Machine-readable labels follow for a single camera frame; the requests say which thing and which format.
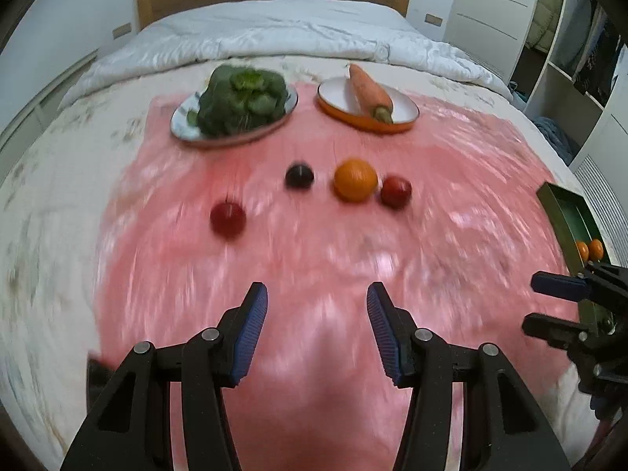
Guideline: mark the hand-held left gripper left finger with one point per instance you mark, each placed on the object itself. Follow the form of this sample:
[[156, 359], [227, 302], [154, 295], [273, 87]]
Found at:
[[250, 324]]

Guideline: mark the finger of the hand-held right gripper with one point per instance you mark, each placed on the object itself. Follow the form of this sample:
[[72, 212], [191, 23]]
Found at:
[[554, 284], [549, 328]]

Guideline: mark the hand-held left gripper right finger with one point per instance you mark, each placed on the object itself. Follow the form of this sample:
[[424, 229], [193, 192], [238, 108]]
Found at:
[[385, 328]]

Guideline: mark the orange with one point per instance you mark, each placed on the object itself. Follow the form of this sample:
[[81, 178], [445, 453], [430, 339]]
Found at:
[[582, 250], [597, 249], [355, 180]]

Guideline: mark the green rectangular tray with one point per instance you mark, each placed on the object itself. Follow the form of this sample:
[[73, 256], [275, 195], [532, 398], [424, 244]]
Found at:
[[571, 216]]

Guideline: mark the pink plastic sheet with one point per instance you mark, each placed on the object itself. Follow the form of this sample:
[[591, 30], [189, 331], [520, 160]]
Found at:
[[319, 255]]

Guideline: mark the red apple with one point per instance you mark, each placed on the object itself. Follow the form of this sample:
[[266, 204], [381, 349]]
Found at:
[[228, 217], [396, 191]]

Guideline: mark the blue cloth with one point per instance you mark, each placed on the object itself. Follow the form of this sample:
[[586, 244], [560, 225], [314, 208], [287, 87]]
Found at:
[[557, 140]]

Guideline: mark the dark purple plum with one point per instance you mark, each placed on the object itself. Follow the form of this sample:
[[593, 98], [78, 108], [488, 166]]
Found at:
[[299, 175]]

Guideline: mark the smartphone with red case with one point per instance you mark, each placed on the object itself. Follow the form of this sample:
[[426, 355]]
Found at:
[[98, 378]]

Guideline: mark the white oval plate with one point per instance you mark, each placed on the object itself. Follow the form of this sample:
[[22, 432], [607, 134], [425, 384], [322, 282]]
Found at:
[[184, 125]]

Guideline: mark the white open shelf unit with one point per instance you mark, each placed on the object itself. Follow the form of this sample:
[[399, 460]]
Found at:
[[554, 73]]

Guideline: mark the green leafy vegetable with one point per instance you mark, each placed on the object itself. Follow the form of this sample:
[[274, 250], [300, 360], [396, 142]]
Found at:
[[240, 100]]

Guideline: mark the orange rimmed plate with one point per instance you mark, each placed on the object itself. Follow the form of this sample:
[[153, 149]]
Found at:
[[338, 98]]

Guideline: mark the dark hanging clothes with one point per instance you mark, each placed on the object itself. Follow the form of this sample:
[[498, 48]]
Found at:
[[601, 54]]

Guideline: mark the carrot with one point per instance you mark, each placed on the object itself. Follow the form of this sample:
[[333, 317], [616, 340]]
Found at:
[[370, 91]]

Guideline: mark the pale green puffy jacket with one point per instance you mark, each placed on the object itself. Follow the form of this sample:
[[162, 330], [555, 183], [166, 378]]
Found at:
[[547, 14]]

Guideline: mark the white wardrobe door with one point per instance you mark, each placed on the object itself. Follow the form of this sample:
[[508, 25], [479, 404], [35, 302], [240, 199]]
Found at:
[[490, 10]]

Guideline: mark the white duvet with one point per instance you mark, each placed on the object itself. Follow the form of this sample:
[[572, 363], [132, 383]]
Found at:
[[294, 29]]

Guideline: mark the wall socket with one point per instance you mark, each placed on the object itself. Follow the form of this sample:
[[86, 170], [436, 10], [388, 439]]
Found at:
[[433, 19], [121, 31]]

